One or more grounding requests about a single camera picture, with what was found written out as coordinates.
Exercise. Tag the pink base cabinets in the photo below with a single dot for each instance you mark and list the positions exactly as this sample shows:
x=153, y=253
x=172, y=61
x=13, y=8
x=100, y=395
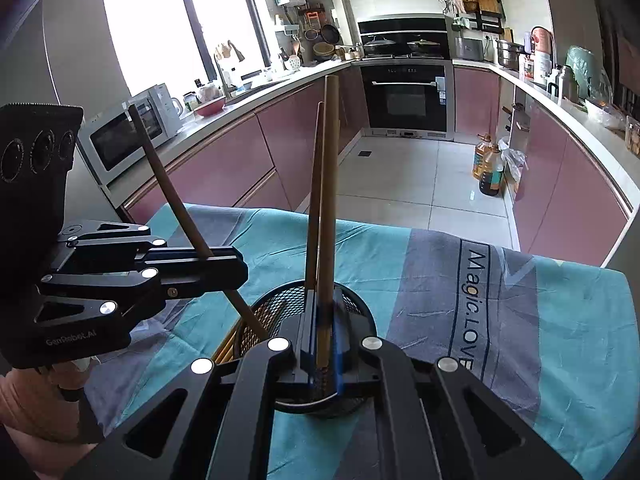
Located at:
x=280, y=135
x=565, y=180

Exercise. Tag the steel pot with lid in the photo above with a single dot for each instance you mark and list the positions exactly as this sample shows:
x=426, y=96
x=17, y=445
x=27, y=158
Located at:
x=424, y=47

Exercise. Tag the pink jar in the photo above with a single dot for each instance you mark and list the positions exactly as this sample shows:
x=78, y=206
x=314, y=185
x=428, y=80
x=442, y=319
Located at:
x=541, y=40

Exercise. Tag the black wall rack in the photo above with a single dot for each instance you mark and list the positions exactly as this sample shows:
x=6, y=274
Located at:
x=487, y=10

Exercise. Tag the hanging strainers and pans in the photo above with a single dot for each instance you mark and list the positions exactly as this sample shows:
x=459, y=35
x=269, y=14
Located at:
x=320, y=27

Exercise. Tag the black wok with lid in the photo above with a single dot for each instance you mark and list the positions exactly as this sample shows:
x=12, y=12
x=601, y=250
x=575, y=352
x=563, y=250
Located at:
x=380, y=47

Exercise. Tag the white plastic jar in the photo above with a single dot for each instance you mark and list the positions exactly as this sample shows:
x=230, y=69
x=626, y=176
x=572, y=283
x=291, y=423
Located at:
x=542, y=70

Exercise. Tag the steel steamer pot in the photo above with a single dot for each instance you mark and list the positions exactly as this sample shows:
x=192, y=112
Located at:
x=509, y=55

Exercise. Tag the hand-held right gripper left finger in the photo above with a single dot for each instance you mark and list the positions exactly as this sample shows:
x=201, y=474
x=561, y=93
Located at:
x=306, y=355

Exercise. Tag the white dotted cup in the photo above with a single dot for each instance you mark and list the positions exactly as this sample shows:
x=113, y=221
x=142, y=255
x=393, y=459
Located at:
x=294, y=63

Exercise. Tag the silver toaster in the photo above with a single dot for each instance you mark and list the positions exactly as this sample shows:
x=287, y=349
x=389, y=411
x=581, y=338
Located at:
x=469, y=50

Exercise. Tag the black built-in oven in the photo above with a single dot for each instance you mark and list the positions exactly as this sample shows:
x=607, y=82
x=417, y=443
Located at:
x=400, y=105

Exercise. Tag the white electric kettle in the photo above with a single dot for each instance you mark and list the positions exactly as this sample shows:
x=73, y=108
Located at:
x=175, y=106

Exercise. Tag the sink faucet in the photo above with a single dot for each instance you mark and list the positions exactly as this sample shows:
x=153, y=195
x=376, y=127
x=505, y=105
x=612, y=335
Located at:
x=222, y=75

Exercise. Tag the black mesh holder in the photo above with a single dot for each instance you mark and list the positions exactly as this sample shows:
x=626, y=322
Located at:
x=280, y=300

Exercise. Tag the teal and grey tablecloth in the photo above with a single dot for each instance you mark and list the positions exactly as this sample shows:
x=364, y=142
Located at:
x=400, y=270

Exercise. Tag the pink bowl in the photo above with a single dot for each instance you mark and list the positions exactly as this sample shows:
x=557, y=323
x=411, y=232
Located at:
x=210, y=107

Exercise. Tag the clear plastic bag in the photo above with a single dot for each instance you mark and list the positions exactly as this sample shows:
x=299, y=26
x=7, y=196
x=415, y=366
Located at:
x=515, y=165

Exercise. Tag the person's left hand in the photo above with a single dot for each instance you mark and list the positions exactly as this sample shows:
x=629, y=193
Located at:
x=35, y=405

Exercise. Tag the stacked bowls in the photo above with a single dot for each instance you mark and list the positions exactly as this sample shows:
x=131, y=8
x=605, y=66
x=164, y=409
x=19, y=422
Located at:
x=324, y=52

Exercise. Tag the kitchen window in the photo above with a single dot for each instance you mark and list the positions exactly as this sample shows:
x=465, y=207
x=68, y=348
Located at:
x=150, y=25

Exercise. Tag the bunch of wooden chopsticks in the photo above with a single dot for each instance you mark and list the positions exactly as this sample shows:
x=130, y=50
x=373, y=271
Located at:
x=227, y=345

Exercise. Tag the clear food container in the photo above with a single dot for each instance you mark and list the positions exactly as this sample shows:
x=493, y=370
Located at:
x=633, y=135

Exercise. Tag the yellow oil bottle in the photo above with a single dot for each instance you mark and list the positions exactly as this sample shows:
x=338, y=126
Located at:
x=481, y=160

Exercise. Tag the brown wooden chopstick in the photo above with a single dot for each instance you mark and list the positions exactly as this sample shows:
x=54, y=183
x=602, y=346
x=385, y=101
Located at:
x=315, y=200
x=330, y=185
x=165, y=180

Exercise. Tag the white microwave oven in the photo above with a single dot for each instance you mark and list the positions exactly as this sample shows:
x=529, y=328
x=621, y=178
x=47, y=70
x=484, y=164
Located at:
x=170, y=110

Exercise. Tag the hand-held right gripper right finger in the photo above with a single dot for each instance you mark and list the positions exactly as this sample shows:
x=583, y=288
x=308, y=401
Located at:
x=344, y=360

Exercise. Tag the dark oil bottle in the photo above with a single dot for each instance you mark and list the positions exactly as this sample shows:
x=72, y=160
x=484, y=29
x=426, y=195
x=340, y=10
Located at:
x=490, y=175

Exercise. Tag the steel thermos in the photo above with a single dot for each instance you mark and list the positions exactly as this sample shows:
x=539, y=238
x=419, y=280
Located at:
x=567, y=85

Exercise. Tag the black range hood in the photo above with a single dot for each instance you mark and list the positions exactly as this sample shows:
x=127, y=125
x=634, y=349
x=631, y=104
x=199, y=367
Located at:
x=400, y=27

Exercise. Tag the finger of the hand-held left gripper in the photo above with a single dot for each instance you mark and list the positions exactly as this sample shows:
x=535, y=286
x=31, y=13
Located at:
x=210, y=280
x=175, y=254

